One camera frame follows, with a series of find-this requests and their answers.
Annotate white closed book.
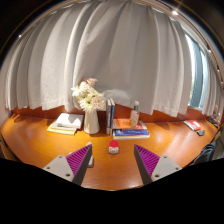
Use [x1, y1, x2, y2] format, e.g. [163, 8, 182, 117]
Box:
[54, 112, 85, 130]

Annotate red and white booklet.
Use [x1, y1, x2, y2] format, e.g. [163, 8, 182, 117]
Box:
[183, 119, 202, 132]

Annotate window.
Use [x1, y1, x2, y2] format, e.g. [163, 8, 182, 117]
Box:
[184, 33, 209, 109]

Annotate white power strip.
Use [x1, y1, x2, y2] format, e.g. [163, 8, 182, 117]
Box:
[87, 141, 95, 168]

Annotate grey upright book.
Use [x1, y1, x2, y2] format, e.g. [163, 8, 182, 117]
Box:
[105, 99, 112, 136]

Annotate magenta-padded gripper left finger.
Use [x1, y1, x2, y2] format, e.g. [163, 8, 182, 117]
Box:
[42, 142, 94, 186]

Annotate blue flat book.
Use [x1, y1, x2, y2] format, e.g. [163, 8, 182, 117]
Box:
[112, 128, 151, 140]

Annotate white ceramic vase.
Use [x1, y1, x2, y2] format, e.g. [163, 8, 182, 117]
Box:
[83, 108, 101, 135]

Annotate blue upright book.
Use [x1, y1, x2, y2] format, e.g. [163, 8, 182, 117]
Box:
[109, 98, 116, 129]

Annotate clear plastic drink bottle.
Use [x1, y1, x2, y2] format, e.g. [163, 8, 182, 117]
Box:
[129, 100, 141, 128]

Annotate white and pink flowers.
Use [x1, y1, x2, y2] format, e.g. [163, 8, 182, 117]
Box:
[70, 77, 106, 113]

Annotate orange flat book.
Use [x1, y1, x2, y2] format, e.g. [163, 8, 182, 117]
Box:
[112, 118, 144, 130]

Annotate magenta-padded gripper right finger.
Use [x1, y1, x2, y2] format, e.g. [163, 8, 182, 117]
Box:
[133, 144, 183, 186]

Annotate red and white charger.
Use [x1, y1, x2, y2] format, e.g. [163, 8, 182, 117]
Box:
[108, 139, 120, 155]

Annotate yellow flat book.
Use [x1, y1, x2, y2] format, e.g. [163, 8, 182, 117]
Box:
[46, 121, 78, 136]

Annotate black chair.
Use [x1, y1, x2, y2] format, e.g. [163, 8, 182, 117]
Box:
[191, 139, 221, 166]

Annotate white curtain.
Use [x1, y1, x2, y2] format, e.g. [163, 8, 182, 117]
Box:
[0, 0, 224, 124]

